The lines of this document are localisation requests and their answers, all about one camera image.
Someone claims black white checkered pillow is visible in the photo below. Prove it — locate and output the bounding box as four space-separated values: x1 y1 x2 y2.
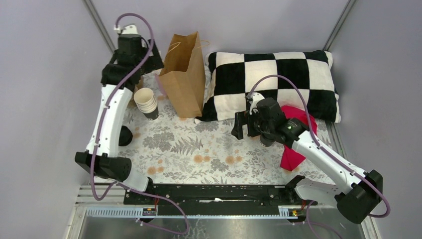
195 50 341 123

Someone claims brown paper bag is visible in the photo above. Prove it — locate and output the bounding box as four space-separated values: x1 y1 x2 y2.
159 31 206 118

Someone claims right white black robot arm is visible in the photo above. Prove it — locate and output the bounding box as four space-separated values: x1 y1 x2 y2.
231 98 383 224

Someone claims stack of paper cups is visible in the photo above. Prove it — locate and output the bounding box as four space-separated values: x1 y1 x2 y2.
133 88 159 120

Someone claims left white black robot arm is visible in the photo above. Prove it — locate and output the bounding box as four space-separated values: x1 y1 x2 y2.
75 33 163 205

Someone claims red cloth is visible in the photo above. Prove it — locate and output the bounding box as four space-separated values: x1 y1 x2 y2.
280 106 309 171

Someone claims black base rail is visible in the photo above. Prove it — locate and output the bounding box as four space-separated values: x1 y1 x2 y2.
123 184 308 216

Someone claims brown cardboard cup carrier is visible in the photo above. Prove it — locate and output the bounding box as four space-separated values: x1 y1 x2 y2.
128 79 143 108

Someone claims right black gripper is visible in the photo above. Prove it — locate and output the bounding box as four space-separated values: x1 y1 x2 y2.
231 109 273 140

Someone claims floral patterned table mat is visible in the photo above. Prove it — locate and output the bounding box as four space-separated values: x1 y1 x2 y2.
117 72 331 185

